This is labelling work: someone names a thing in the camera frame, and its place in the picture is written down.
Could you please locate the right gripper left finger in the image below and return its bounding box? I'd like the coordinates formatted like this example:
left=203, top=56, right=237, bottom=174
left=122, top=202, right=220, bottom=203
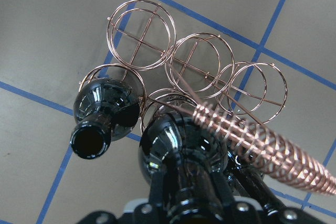
left=149, top=171, right=168, bottom=223

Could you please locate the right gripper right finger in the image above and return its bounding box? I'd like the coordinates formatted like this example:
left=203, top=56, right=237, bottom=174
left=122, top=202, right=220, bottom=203
left=210, top=172, right=235, bottom=223

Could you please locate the dark glass wine bottle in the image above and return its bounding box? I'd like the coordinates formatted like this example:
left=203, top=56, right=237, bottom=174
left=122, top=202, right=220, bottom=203
left=139, top=111, right=228, bottom=223

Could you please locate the dark bottle in basket near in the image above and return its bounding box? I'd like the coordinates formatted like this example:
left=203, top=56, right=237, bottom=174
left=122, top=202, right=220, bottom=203
left=70, top=78, right=140, bottom=159

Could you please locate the copper wire wine basket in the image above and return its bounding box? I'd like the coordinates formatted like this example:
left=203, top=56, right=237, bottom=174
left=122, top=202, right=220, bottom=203
left=78, top=0, right=336, bottom=197

